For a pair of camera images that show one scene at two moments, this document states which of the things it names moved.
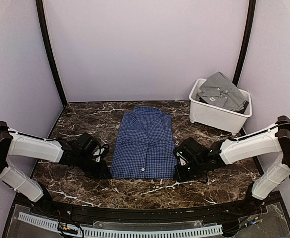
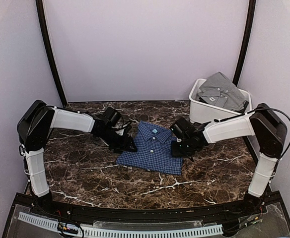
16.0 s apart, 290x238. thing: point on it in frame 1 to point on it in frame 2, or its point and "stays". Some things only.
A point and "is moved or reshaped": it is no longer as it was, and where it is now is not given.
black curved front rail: [149, 214] stays
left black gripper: [108, 175] to [124, 145]
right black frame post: [249, 26] stays
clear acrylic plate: [163, 224] stays
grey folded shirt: [220, 90] stays
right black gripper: [180, 176] to [175, 152]
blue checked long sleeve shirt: [145, 147] is moved or reshaped
